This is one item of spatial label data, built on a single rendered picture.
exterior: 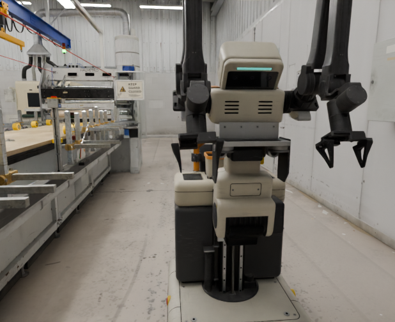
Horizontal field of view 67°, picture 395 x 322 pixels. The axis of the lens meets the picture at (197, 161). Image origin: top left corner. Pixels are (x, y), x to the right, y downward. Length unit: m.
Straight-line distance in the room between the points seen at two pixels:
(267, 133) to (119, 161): 4.58
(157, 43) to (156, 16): 0.92
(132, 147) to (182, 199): 3.99
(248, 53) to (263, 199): 0.54
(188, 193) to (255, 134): 0.47
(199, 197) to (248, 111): 0.50
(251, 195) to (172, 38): 10.88
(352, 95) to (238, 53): 0.40
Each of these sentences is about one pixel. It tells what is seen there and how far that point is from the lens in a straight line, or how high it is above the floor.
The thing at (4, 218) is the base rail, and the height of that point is 0.66.
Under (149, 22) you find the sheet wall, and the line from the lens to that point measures 12.02.
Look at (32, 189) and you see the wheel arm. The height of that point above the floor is 0.82.
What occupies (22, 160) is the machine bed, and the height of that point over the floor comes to 0.80.
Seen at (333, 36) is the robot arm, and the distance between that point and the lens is 1.02.
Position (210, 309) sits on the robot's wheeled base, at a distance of 1.47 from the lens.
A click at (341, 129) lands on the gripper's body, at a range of 0.95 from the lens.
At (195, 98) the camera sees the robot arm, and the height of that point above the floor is 1.18.
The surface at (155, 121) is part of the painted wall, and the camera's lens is 11.61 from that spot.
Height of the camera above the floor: 1.15
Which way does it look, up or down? 10 degrees down
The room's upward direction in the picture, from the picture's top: straight up
